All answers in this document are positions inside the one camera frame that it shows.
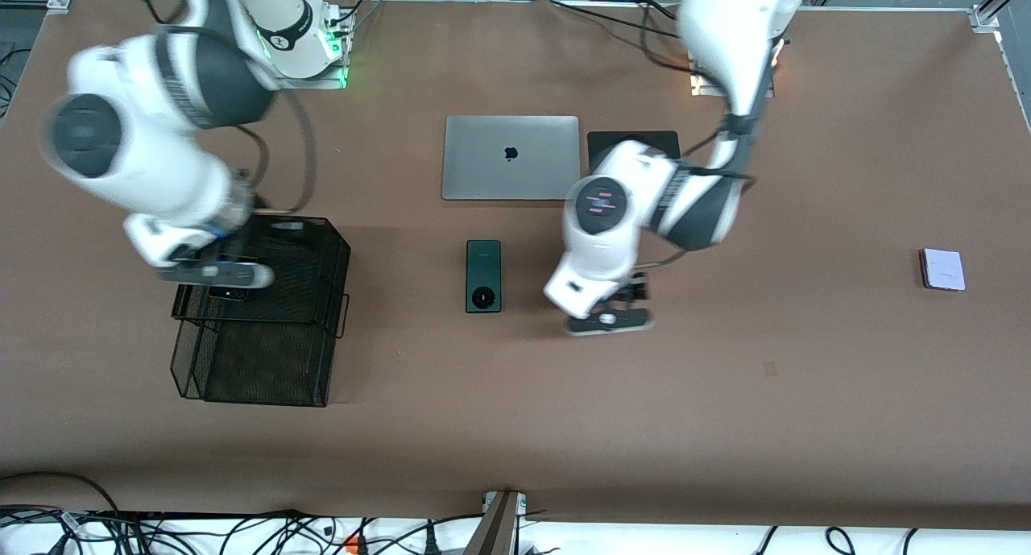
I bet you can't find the dark green smartphone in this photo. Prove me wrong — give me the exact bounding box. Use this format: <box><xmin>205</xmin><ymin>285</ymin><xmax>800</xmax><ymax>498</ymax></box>
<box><xmin>466</xmin><ymin>239</ymin><xmax>502</xmax><ymax>314</ymax></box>

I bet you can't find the lilac flip phone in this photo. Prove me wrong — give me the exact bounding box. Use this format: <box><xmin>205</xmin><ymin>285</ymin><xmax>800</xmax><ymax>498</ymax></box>
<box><xmin>919</xmin><ymin>248</ymin><xmax>966</xmax><ymax>292</ymax></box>

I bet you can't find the black mesh two-tier tray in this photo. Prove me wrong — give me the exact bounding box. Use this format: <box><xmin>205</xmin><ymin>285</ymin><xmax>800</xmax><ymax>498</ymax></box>
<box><xmin>170</xmin><ymin>213</ymin><xmax>351</xmax><ymax>408</ymax></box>

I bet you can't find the black mouse pad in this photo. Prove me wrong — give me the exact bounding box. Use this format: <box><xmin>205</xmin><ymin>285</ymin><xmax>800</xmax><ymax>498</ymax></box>
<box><xmin>587</xmin><ymin>130</ymin><xmax>681</xmax><ymax>173</ymax></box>

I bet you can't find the grey closed laptop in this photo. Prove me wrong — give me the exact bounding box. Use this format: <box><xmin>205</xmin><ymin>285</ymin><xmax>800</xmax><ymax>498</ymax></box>
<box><xmin>441</xmin><ymin>116</ymin><xmax>582</xmax><ymax>201</ymax></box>

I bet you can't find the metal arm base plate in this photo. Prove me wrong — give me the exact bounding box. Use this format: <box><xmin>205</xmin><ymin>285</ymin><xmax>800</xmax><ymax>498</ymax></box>
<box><xmin>689</xmin><ymin>52</ymin><xmax>776</xmax><ymax>98</ymax></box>
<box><xmin>264</xmin><ymin>56</ymin><xmax>350</xmax><ymax>90</ymax></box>

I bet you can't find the aluminium camera post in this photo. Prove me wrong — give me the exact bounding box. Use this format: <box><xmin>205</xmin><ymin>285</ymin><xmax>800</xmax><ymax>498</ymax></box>
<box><xmin>463</xmin><ymin>491</ymin><xmax>528</xmax><ymax>555</ymax></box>

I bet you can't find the black cable on table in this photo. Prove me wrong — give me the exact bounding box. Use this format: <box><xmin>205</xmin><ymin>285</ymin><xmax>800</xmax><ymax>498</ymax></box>
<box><xmin>550</xmin><ymin>0</ymin><xmax>710</xmax><ymax>47</ymax></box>

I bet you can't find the thick black cable loop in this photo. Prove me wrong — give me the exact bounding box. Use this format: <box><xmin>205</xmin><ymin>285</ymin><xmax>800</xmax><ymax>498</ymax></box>
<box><xmin>0</xmin><ymin>470</ymin><xmax>122</xmax><ymax>516</ymax></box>

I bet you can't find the black cable bundle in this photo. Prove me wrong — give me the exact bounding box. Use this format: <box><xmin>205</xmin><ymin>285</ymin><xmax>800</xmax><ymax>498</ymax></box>
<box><xmin>0</xmin><ymin>507</ymin><xmax>565</xmax><ymax>555</ymax></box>

